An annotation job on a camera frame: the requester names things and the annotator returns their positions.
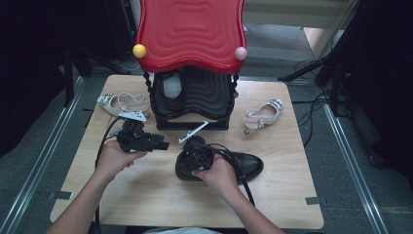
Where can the yellow ball knob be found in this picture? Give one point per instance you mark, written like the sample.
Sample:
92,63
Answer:
139,51

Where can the grey tape strip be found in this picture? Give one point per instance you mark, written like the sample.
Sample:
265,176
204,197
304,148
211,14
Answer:
60,195
312,200

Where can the metal floor rail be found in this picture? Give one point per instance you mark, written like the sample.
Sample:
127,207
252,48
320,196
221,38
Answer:
42,152
354,162

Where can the black leather shoe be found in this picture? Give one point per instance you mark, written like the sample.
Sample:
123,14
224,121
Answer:
250,164
172,86

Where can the black tripod stand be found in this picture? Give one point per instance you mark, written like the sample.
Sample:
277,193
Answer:
328,58

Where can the person's white shirt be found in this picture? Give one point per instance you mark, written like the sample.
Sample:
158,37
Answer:
183,230

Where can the pink ball knob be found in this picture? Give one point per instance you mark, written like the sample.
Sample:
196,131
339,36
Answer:
241,54

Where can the person's left hand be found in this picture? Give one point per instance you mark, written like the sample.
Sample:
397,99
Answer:
112,159

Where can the person's right hand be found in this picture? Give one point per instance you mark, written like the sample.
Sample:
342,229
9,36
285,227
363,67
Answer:
219,177

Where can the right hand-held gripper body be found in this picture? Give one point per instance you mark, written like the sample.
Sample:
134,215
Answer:
198,156

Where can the red and black shoe rack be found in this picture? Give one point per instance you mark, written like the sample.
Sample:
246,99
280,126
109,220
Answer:
191,39

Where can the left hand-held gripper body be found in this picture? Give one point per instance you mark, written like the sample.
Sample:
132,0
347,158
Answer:
133,136

